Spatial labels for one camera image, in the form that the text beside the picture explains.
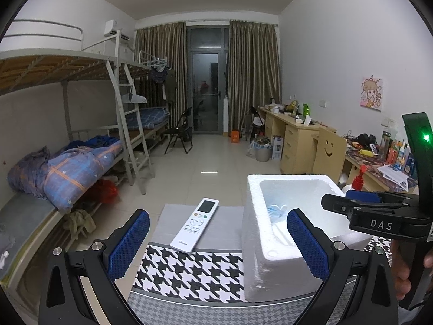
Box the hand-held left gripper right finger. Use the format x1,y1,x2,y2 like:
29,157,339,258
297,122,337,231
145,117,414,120
286,209,399,325

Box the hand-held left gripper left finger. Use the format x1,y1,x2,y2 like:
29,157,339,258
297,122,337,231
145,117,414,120
38,209,151,325

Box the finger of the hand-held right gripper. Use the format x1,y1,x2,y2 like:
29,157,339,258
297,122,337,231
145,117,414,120
321,194,418,217
345,190,420,204

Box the blue face mask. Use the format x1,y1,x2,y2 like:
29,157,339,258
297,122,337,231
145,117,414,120
267,205,288,224

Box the white foam box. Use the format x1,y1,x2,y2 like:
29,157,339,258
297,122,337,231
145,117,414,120
243,174,373,303

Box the person's right hand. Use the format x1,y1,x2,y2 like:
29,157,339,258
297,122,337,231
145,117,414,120
391,240,414,300

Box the wooden desk with patterned cover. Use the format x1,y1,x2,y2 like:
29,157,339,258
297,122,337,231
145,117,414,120
342,139,420,193

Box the row of toiletry bottles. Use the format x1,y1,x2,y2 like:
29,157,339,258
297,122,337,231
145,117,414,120
380,130,418,173

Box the printed paper sheets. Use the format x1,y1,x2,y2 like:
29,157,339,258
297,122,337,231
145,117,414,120
375,164,410,187

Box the wooden chair with smiley face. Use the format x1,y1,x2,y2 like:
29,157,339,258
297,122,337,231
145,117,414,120
311,129,348,183

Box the olive cloth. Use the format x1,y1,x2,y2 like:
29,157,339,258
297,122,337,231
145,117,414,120
63,208,97,236

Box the red bag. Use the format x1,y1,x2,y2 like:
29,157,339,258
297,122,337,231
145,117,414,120
93,179,119,207

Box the white remote control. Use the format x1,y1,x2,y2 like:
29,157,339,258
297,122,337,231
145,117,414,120
169,197,220,254

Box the houndstooth table mat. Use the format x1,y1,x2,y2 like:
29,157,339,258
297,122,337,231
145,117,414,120
130,242,393,325

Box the light wooden desk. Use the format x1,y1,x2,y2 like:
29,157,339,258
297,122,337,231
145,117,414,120
258,106,337,173

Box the blue and white box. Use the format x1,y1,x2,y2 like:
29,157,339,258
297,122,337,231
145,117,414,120
271,135,284,160

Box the grey bucket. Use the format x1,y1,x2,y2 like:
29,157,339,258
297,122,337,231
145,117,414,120
246,135,273,162

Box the blue plaid quilt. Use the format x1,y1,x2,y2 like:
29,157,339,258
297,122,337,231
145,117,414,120
7,135,124,212

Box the pile of desk clutter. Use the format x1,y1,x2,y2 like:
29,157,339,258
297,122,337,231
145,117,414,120
265,98,301,116

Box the grey mattress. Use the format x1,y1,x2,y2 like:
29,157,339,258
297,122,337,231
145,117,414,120
0,193,58,271

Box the black folding chair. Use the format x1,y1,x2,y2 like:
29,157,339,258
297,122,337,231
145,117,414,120
164,107,194,154
248,106,268,136

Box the blue plaid mattress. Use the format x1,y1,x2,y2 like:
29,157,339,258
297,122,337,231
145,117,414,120
137,106,170,131

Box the grey hanging cloth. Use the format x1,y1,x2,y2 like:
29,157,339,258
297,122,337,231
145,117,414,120
122,84,147,105

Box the olive hanging jacket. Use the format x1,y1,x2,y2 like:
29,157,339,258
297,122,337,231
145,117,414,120
160,73,178,109

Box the brown curtain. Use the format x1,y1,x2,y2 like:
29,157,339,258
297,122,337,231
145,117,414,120
135,21,188,132
227,20,282,132

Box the dark blue hanging garment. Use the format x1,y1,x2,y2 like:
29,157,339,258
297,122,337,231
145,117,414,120
150,68,170,83

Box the white metal bunk bed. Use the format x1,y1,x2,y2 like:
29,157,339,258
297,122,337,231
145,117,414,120
0,18,156,292
117,50,171,150

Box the glass balcony door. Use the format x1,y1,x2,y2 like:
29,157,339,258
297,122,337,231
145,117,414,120
186,25,231,134

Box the white air conditioner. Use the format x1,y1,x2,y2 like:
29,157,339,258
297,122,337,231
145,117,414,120
104,20,131,39

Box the cartoon wall poster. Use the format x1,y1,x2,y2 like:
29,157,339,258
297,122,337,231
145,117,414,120
359,74,385,112

